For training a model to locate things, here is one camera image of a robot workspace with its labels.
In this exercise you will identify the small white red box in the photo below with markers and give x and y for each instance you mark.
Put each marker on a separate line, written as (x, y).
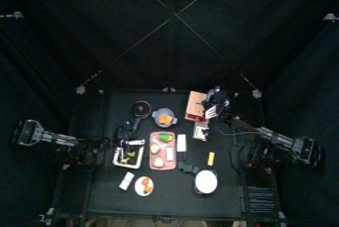
(201, 131)

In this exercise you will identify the orange toy food on plate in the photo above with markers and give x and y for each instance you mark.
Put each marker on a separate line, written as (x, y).
(146, 184)

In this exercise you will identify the white square tray dark inside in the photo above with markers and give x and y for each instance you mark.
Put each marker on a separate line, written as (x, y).
(128, 157)

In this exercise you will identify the green yellow toy vegetable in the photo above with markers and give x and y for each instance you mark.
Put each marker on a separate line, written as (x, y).
(165, 137)

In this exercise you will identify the grey-blue toy pot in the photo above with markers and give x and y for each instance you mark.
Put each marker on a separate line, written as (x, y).
(164, 118)

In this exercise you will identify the silver frame corner bracket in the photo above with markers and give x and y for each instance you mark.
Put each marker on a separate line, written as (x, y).
(256, 93)
(329, 17)
(16, 15)
(80, 89)

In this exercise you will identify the yellow rectangular block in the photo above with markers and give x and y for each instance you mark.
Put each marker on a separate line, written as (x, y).
(210, 158)

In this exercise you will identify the white round plate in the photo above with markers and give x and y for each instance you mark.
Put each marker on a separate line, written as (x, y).
(205, 182)
(142, 186)

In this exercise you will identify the pale yellow toy food piece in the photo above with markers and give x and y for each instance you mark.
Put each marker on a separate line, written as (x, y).
(153, 148)

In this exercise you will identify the white rounded toy food piece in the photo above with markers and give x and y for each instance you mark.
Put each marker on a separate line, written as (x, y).
(158, 162)

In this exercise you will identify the orange toy food piece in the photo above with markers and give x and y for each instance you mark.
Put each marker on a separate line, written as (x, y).
(165, 120)

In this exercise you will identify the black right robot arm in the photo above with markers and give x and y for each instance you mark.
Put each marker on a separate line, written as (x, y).
(281, 141)

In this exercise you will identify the pink rectangular tray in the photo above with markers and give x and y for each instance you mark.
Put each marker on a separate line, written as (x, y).
(161, 151)

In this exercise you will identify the small black block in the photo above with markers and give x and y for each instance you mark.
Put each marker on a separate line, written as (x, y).
(188, 168)

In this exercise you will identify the white rectangular toy food piece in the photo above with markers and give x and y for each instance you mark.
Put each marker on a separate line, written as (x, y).
(169, 154)

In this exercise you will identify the black frying pan red inside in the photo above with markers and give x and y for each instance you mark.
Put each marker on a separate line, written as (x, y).
(140, 109)

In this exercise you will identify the yellow green toy vegetables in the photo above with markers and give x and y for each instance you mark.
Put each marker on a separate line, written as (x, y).
(128, 158)

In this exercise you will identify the white printed label sticker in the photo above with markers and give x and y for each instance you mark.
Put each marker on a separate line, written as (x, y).
(260, 198)

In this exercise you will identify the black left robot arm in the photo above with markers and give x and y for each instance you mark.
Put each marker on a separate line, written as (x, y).
(48, 136)

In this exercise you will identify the salmon cardboard box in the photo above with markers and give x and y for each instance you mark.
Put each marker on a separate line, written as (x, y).
(194, 104)

